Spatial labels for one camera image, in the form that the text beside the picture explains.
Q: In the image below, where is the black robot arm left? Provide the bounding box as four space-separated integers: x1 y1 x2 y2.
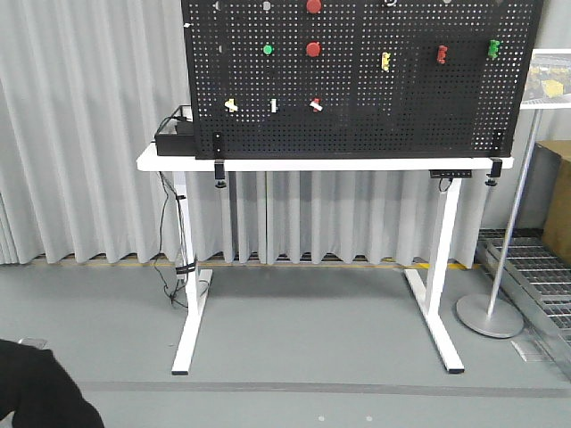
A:
1 340 104 427

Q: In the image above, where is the green block handle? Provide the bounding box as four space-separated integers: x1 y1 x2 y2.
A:
487 39 501 59

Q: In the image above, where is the cardboard box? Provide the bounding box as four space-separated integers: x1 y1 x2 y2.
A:
539 140 570 264

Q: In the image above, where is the black open box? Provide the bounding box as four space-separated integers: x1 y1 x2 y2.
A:
153 104 200 156

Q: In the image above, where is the grey curtain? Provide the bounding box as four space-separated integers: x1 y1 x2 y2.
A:
0 0 571 269

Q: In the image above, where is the red block handle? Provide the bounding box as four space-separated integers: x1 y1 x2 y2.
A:
436 45 448 65

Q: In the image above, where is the yellow toggle switch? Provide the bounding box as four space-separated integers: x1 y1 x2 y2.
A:
224 98 238 112

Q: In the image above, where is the yellow block handle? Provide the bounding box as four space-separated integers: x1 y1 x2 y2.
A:
381 52 391 71

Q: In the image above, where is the black table clamp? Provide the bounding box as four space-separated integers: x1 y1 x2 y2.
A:
212 132 227 189
484 129 505 187

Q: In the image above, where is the upper red mushroom button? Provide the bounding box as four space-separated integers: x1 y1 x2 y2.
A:
306 0 323 14

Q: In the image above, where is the black table control panel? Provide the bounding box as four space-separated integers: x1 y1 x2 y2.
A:
429 169 473 193

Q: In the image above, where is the red toggle switch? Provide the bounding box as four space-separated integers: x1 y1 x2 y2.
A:
310 98 323 112

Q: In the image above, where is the white height-adjustable table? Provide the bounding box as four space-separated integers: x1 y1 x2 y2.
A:
137 143 514 375

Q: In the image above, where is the red mushroom button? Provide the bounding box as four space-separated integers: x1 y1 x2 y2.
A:
306 0 323 14
305 41 322 58

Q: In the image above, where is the silver sign stand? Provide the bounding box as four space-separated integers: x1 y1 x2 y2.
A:
456 48 570 339

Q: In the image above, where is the black power cable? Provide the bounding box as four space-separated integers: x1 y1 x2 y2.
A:
153 114 211 309

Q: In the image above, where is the lower red mushroom button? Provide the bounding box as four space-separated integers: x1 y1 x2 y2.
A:
305 41 322 58

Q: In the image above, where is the right black table clamp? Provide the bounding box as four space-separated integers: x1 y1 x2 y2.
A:
484 129 505 187

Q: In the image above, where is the black perforated pegboard panel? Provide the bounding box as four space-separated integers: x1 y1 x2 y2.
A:
181 0 543 160

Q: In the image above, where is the metal grating stack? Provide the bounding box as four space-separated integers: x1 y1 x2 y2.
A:
476 237 570 376

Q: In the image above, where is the left black table clamp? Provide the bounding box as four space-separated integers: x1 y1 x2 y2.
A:
212 132 227 189

